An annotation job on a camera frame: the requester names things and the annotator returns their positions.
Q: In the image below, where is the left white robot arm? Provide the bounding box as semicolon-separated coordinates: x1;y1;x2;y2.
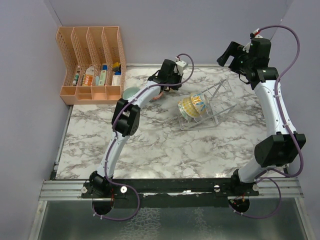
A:
89;57;188;198

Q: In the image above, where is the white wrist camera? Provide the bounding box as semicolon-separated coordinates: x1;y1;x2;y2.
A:
174;57;189;76
243;29;263;54

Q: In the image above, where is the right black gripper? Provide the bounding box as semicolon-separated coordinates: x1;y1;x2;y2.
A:
217;41;253;77

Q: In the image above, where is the yellow flower bowl front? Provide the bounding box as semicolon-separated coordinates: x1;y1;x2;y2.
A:
177;100;192;122

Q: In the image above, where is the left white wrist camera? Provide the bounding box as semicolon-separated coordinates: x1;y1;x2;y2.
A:
174;57;189;76

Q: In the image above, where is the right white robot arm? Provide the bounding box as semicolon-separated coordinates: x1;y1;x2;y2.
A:
217;38;306;196

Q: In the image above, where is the white wire dish rack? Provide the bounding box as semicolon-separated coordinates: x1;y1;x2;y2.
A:
177;79;237;131

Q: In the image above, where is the yellow dotted sun bowl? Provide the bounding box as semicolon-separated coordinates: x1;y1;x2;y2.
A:
181;97;200;118

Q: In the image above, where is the light teal bowl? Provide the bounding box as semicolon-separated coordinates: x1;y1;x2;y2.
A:
122;87;140;100

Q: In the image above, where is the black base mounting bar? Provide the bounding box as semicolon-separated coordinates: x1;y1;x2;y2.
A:
81;176;259;209

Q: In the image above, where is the orange plastic file organizer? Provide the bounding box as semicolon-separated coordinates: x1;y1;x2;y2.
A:
56;26;127;105

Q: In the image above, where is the blue orange floral bowl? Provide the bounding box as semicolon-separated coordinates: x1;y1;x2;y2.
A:
190;92;208;115

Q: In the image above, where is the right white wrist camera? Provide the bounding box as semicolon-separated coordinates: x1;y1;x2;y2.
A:
243;29;263;54

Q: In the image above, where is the aluminium frame rail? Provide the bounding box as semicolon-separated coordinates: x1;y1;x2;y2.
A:
39;177;304;201

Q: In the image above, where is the red patterned bowl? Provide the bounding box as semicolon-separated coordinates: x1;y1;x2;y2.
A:
152;91;164;101

